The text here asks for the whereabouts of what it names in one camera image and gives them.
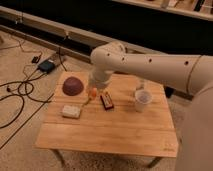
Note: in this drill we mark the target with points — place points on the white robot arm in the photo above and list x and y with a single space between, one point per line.
191 74

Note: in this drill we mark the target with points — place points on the dark red bowl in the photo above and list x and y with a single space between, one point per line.
72 86

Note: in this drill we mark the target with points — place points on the red black rectangular box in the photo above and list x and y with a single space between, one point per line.
106 101

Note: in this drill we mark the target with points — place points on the wooden table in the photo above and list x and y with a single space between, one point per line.
120 130

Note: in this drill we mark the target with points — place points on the white sponge block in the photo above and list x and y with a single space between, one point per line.
71 111

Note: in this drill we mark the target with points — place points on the orange pepper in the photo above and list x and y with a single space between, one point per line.
92 93

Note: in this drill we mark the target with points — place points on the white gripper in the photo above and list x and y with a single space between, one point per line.
95 87

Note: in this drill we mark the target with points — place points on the small black adapter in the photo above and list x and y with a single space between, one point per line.
36 59

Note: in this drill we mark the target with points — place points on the white ceramic cup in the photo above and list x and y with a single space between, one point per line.
142 99

